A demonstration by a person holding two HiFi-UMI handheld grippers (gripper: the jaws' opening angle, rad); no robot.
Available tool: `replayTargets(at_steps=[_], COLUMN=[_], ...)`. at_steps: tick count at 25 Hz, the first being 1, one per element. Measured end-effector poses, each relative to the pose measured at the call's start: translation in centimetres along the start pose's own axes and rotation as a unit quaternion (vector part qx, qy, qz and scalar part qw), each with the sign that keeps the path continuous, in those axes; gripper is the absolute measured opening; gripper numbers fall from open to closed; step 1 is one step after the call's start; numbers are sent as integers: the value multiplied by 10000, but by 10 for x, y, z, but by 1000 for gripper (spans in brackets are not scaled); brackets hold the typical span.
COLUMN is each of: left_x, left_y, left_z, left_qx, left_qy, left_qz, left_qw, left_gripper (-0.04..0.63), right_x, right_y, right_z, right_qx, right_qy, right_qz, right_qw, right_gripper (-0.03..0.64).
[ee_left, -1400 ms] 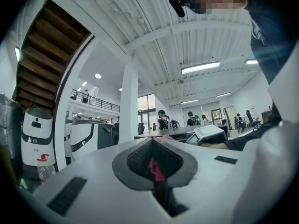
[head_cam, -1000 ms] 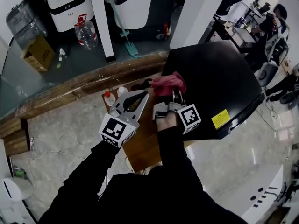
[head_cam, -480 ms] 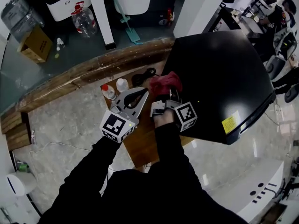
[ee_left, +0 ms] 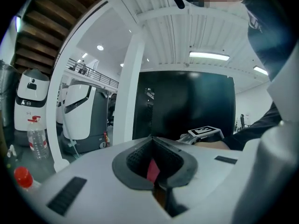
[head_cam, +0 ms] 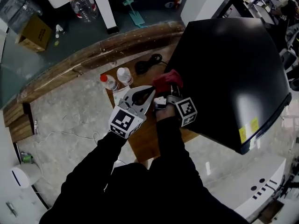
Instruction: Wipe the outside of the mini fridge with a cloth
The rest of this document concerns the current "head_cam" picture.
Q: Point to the brown cardboard box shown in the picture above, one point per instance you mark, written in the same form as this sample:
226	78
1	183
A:
35	34

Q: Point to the small clear bottle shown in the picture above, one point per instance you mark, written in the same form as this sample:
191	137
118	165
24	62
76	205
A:
36	127

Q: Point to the red-capped clear plastic bottle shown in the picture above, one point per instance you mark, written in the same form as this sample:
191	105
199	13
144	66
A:
109	81

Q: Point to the black office chair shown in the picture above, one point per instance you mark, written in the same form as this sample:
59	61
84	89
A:
290	57

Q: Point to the person's black-clothed torso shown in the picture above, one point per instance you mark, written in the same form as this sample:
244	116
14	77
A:
140	195

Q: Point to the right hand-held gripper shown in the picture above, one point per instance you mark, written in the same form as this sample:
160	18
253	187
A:
185	108

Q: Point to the white-capped clear plastic bottle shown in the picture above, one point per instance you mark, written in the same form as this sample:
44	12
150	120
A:
125	76

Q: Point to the black mini fridge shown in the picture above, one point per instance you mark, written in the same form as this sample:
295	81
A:
229	78

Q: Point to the person's left forearm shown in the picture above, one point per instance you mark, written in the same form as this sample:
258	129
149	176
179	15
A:
93	167

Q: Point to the person's right forearm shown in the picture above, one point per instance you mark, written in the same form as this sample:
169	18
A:
172	148

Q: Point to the white pillar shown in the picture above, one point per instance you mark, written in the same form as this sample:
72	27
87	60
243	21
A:
201	1

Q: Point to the teal mop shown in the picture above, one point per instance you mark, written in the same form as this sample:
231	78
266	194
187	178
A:
135	15

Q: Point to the large red-capped water jug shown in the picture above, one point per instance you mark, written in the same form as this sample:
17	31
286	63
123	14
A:
84	6

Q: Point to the white table leg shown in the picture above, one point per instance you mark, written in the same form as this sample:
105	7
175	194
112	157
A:
105	8

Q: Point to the green tape roll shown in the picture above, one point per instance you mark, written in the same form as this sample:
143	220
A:
27	158

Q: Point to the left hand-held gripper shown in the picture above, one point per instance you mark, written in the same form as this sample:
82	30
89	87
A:
126	122

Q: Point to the red cloth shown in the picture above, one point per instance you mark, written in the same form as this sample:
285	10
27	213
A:
167	80

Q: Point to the round white device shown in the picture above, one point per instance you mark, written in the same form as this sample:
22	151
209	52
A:
25	175

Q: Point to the white appliance with black slots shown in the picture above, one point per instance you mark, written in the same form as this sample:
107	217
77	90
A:
247	185

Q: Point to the grey plastic bag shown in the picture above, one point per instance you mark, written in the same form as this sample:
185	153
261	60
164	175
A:
16	10

